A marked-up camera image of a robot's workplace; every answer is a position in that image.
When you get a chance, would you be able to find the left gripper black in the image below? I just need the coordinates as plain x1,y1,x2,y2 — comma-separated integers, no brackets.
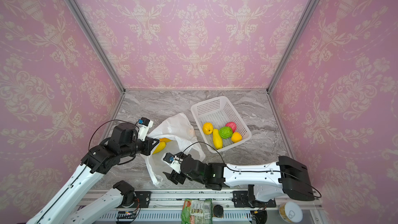
120,135,162,158

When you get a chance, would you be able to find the yellow toy lemon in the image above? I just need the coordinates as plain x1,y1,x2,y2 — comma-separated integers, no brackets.
212,129,223,149

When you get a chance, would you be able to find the yellow toy banana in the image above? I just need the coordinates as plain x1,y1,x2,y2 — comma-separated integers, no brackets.
152,142,166,154

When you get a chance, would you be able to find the green toy apple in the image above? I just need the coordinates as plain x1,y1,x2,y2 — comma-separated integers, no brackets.
219,126,233,139

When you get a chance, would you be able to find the small orange toy fruit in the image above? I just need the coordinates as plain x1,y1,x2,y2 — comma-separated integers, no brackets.
231,132,243,143

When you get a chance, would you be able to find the yellow toy orange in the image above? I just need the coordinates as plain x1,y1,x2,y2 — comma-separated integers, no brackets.
202,122,214,135

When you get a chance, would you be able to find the red toy apple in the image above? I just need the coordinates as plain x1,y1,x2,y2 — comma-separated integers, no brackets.
225,122,237,132

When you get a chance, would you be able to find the white plastic bag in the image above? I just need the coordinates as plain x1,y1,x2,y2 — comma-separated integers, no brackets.
142,113,206,188

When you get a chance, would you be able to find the orange toy mango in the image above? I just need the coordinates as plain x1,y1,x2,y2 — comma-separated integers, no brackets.
160,138,171,143

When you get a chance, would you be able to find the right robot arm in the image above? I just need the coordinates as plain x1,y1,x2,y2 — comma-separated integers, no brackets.
162,152,316,207

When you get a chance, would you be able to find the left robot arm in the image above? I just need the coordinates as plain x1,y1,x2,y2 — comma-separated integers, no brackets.
28,118,160,224

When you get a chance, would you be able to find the green snack packet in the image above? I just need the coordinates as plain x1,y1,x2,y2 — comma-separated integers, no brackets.
181,199,213,224

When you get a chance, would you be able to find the white plastic basket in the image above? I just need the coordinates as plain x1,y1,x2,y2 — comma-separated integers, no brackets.
191,96,252,153

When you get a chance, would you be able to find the white lid tin can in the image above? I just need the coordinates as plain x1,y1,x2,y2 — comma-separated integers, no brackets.
278,202,303,224

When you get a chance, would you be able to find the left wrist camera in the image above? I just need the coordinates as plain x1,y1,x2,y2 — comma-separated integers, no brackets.
136,117,153,141

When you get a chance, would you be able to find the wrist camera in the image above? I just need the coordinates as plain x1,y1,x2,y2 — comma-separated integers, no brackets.
136,117,153,141
162,152,187,173

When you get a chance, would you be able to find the dark jar on rail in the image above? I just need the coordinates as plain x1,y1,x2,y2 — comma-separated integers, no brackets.
212,205,224,218

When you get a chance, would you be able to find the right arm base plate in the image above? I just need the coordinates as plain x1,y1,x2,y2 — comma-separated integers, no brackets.
232,190,276,208

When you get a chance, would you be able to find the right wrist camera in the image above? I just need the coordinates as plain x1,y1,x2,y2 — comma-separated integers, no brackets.
162,152,187,173

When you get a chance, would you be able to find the aluminium front rail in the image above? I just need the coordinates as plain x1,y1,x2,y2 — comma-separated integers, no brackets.
63,188,324,224

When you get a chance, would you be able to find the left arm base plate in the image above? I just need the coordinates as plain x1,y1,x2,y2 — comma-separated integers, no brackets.
122,191,152,208

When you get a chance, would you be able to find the left aluminium corner post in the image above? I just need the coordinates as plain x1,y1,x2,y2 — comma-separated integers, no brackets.
64,0,125,94

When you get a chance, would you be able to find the aluminium corner post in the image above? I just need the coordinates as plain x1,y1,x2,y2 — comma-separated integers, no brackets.
64,0,125,94
267,0,320,95

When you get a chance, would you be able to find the right aluminium corner post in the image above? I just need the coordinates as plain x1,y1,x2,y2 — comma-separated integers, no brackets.
267,0,320,95

